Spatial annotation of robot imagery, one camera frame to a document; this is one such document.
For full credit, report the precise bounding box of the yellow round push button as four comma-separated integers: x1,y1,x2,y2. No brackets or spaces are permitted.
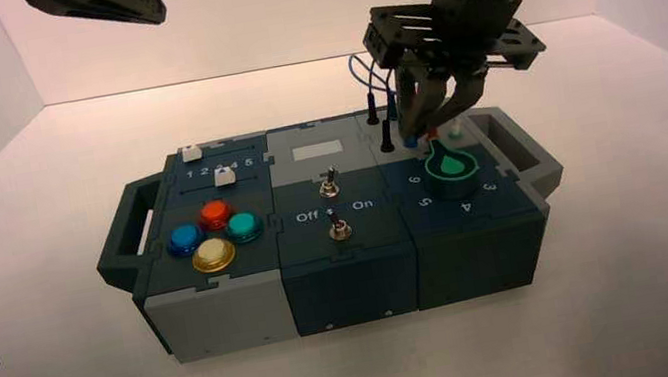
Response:
189,235,241,278

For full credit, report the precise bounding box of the teal round push button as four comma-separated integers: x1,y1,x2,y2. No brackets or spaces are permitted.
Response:
222,208,267,248

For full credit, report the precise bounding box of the black jumper wire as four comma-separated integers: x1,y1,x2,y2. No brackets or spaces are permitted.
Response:
358,62,410,157

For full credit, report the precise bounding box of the orange round push button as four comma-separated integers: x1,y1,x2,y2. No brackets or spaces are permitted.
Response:
195,197,240,235

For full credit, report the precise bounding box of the blue round push button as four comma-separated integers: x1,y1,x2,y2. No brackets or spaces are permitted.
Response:
163,220,210,262

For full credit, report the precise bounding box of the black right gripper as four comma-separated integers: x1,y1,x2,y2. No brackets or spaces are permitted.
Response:
357,0,559,145

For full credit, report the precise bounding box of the blue jumper wire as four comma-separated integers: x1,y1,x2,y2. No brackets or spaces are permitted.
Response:
344,46,422,159

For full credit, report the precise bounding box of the metal toggle switch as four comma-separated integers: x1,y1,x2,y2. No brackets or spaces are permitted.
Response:
314,167,343,203
323,206,354,245

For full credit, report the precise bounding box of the dark teal grey task box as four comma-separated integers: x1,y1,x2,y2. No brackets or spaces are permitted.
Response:
78,81,586,376

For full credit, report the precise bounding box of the green black rotary knob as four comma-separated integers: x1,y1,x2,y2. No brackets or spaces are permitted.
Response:
417,130,486,206

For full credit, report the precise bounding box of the white slider knob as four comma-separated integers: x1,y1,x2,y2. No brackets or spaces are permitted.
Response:
213,166,239,188
180,143,203,165

